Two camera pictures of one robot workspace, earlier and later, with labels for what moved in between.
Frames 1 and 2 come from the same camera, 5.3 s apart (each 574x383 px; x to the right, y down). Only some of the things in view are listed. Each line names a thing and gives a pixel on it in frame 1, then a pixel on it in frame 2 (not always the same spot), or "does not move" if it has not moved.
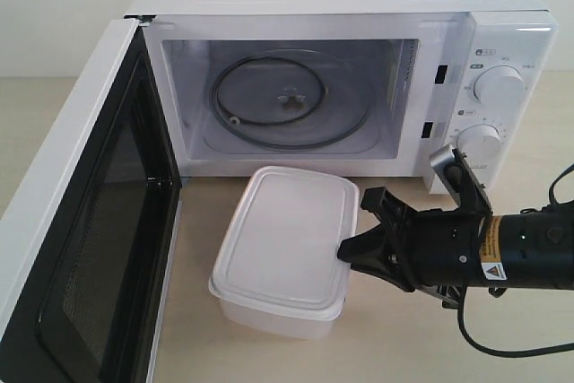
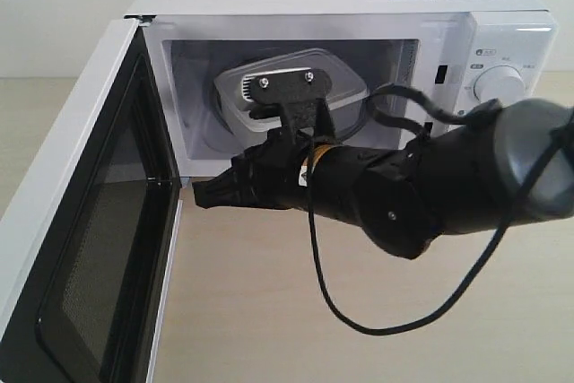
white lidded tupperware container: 278,271 → 348,91
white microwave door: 89,245 does not move
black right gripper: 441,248 → 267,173
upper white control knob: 500,87 does not move
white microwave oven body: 372,62 does not move
